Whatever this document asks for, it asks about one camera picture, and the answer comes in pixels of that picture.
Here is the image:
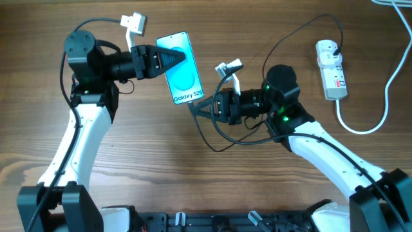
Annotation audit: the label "black camera cable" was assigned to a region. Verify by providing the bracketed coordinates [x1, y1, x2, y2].
[25, 17, 123, 232]
[211, 66, 409, 232]

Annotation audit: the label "black right camera cable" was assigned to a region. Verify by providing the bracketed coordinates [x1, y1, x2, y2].
[211, 66, 409, 232]

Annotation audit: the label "black left camera cable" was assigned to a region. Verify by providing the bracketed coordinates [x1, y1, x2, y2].
[25, 17, 123, 232]

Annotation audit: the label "white power strip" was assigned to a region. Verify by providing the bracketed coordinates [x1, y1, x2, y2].
[315, 40, 348, 101]

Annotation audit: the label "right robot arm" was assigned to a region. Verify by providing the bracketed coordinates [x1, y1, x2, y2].
[189, 64, 411, 231]

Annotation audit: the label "white USB charger plug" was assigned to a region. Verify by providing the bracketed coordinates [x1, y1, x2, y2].
[317, 50, 342, 69]

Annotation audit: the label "white power strip cord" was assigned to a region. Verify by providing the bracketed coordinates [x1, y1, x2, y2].
[335, 0, 412, 135]

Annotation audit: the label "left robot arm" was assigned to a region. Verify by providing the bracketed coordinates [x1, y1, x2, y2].
[17, 30, 185, 231]

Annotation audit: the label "black USB charging cable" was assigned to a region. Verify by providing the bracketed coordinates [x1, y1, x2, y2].
[187, 13, 344, 153]

